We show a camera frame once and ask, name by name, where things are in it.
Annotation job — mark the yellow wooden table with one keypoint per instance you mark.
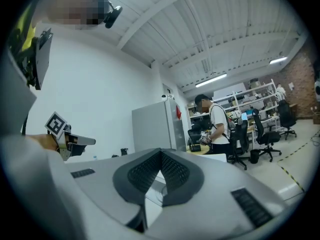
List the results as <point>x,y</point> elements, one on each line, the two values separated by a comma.
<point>192,152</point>

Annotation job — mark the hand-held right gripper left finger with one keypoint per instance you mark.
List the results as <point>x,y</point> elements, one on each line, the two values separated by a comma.
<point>117,181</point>

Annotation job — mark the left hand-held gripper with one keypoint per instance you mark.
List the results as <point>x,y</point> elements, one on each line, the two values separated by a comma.
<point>61,139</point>

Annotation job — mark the person's head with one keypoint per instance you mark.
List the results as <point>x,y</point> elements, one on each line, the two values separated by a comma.
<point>75,6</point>

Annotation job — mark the black head-mounted camera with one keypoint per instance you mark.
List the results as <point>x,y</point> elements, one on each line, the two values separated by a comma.
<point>112,15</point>

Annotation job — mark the person's left forearm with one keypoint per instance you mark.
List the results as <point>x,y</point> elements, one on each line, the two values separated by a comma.
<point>46,142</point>

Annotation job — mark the cardboard box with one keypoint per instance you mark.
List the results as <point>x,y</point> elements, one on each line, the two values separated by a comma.
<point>316,117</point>

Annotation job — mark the black trash bin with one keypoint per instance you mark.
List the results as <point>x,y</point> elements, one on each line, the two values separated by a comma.
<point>255,156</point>

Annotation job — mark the ceiling strip light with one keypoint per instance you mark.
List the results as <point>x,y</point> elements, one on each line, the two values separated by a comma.
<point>211,80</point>
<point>278,60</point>

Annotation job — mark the black office chair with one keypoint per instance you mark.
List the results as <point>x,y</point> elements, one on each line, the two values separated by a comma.
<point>240,144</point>
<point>286,119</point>
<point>265,136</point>

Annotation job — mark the white dome camera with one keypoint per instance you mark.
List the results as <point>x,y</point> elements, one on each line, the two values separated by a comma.
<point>165,97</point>

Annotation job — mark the grey cabinet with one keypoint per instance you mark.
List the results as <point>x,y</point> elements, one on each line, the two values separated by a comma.
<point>152,126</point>

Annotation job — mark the red arrow sign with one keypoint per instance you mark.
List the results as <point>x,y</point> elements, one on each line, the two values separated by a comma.
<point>178,112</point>

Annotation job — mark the white shelving rack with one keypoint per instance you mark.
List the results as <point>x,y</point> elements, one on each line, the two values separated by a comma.
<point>250,91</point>

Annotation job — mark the black box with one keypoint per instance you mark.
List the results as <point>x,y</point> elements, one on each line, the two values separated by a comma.
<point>196,148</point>

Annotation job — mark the black chest-mounted device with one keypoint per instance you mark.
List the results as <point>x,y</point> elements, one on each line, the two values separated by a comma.
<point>42,59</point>

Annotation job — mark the person's yellow jacket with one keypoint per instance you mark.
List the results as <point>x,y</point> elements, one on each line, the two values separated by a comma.
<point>27,36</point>

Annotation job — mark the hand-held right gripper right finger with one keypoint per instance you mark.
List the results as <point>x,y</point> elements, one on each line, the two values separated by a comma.
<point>215,191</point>

